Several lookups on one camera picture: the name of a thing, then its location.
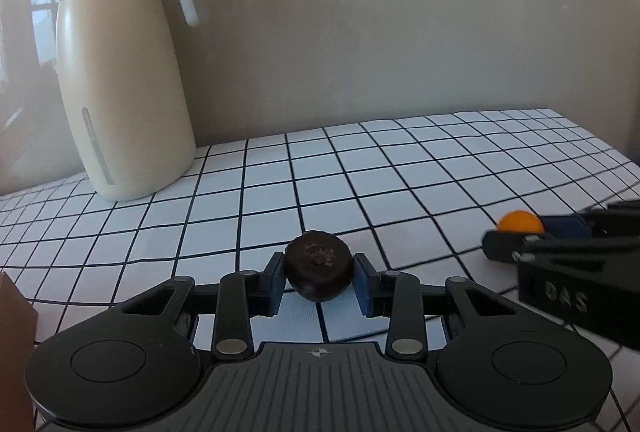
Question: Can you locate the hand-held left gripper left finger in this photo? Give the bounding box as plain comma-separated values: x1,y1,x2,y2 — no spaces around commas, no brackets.
122,252,287,360

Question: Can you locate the white checkered tablecloth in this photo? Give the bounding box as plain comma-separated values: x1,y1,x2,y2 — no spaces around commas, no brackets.
0,108,640,432

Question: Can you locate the dark brown round fruit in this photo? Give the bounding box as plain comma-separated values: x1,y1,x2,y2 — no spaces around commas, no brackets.
284,232,353,303

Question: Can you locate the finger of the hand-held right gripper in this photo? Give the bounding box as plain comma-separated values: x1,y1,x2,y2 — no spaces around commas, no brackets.
481,229,640,264
542,199,640,239

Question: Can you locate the brown cardboard box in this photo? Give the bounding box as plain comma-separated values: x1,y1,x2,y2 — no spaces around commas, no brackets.
0,271,39,432

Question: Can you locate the cream thermos jug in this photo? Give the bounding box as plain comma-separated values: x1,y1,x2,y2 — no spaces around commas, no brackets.
55,0,201,202

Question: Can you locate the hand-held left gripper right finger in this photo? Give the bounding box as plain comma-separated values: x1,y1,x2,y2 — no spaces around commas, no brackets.
352,254,522,356

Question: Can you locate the orange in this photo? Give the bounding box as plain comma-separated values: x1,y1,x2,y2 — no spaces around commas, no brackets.
496,211,545,233

